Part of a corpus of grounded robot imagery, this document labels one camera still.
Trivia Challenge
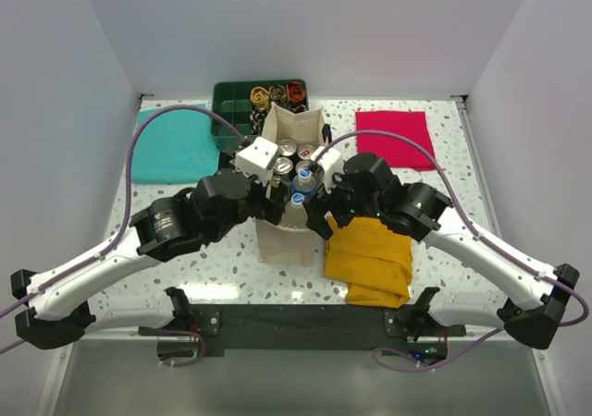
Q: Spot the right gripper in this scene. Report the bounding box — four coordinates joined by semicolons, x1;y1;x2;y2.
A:
302;166;383;240

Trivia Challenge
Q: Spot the beige canvas tote bag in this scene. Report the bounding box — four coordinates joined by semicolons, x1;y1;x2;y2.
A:
255;104;329;266

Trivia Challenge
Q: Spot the small clear water bottle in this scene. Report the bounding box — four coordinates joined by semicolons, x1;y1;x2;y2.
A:
291;167;316;202

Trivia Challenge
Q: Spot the blue cap clear bottle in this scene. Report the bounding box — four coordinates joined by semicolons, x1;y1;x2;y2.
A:
282;192;307;228

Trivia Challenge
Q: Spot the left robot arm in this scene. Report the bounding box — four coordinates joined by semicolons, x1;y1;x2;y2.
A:
10;169;290;349

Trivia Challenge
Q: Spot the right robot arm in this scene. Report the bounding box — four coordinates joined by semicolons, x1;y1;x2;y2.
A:
305;148;580;349

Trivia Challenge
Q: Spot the green glass bottle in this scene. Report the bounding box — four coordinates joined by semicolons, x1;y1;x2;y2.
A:
270;170;290;202

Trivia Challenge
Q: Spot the red tab can near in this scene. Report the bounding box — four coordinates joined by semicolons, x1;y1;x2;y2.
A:
295;160;311;174

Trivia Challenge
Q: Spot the red tab can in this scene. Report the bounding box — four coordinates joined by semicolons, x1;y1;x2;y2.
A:
295;160;311;174
297;144;315;160

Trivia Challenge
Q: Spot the silver top can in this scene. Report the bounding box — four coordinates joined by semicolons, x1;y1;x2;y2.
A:
277;139;298;158

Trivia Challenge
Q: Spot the red tab can far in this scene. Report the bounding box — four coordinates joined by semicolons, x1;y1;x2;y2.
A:
297;144;315;160

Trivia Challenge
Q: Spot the mustard yellow cloth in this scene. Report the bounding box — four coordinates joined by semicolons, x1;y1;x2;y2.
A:
324;217;413;309

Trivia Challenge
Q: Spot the black white rolled tie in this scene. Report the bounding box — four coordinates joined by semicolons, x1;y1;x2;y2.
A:
250;109;268;135

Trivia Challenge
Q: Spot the brown pink rolled tie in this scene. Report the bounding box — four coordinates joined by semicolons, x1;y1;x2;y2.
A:
292;104;308;114

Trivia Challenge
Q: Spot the yellow rolled tie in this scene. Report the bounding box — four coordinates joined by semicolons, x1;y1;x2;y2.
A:
250;86;270;110

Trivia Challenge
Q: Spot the teal folded cloth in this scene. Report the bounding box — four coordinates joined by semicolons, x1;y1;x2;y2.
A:
131;110;219;184

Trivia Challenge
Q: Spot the brown patterned rolled tie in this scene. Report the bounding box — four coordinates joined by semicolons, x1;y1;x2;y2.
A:
269;84;288;107

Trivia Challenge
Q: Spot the green compartment tray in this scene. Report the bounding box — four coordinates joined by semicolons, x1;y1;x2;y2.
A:
211;79;309;139

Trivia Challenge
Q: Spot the orange black rolled tie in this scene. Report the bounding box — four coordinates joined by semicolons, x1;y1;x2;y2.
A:
286;80;306;105

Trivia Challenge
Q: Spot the red folded cloth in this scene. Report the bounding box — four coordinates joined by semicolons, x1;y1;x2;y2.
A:
355;110;436;172

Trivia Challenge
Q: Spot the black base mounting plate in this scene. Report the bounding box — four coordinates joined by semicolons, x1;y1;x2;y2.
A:
138;303;467;361

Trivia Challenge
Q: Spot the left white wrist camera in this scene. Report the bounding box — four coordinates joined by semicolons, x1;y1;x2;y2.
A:
235;137;279;186

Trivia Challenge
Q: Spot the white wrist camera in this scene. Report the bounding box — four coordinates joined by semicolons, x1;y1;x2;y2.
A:
235;137;279;186
309;146;344;192

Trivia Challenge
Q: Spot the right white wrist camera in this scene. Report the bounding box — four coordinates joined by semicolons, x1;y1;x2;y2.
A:
309;146;344;192

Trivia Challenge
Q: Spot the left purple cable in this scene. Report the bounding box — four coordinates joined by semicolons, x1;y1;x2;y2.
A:
0;104;246;355

